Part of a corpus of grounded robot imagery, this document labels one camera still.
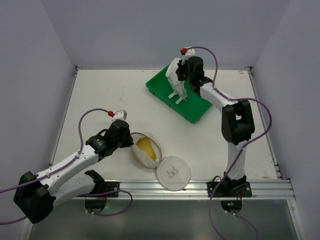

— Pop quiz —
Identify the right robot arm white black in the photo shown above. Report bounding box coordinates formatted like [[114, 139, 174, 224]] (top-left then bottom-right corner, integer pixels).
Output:
[[176, 56, 255, 189]]

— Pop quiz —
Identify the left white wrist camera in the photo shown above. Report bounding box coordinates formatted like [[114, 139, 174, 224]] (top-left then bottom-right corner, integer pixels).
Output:
[[111, 110, 127, 122]]

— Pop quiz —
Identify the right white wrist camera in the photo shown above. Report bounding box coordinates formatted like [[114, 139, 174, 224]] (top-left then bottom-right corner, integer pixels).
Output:
[[180, 47, 196, 64]]

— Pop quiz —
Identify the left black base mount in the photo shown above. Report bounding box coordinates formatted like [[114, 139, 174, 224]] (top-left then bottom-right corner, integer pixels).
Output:
[[84, 170, 120, 212]]

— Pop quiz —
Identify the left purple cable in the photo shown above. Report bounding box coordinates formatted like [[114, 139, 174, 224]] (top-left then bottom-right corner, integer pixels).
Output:
[[0, 107, 133, 223]]

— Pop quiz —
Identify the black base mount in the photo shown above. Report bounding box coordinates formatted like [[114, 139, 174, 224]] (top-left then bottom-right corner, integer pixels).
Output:
[[84, 170, 120, 212], [213, 175, 253, 214]]

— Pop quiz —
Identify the white bra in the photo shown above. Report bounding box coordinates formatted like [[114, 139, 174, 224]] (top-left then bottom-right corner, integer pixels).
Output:
[[165, 57, 188, 105]]

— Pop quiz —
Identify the green plastic tray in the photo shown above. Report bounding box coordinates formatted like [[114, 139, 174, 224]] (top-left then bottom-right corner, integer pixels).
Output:
[[145, 65, 212, 124]]

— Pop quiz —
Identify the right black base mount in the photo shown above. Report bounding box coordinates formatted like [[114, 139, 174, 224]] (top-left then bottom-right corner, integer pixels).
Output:
[[213, 175, 253, 214]]

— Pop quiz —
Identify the yellow bra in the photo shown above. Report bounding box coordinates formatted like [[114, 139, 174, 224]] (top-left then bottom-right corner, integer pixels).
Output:
[[136, 137, 157, 162]]

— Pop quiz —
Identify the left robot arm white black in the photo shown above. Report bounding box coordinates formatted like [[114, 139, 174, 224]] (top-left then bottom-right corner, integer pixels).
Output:
[[13, 119, 134, 224]]

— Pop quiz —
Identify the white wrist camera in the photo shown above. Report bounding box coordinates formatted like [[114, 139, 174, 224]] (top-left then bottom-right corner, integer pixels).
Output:
[[180, 47, 196, 64], [111, 110, 127, 122]]

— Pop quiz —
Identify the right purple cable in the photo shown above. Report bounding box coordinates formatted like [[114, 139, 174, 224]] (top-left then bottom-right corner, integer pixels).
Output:
[[179, 46, 273, 240]]

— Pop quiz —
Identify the purple cable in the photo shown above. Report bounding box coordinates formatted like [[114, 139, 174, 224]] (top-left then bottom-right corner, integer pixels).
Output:
[[0, 107, 133, 223], [179, 46, 273, 240]]

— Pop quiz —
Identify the aluminium rail frame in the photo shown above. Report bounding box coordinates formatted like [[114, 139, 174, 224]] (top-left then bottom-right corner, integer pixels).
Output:
[[19, 65, 300, 240]]

